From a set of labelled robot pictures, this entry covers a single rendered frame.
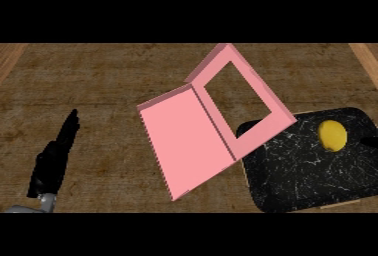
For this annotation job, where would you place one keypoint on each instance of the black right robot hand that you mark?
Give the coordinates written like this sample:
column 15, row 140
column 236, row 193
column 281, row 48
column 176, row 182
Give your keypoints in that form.
column 369, row 141

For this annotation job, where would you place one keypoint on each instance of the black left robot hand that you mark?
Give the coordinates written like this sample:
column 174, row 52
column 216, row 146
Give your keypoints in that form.
column 52, row 163

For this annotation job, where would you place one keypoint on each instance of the yellow lemon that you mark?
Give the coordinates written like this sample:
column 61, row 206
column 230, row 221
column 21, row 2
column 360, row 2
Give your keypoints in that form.
column 332, row 135

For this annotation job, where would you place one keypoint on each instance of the black marble tray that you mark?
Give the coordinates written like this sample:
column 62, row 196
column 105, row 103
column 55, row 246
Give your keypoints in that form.
column 310, row 166

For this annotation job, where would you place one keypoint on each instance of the pink cardboard box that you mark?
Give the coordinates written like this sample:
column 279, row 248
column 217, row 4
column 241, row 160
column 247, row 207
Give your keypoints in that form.
column 192, row 140

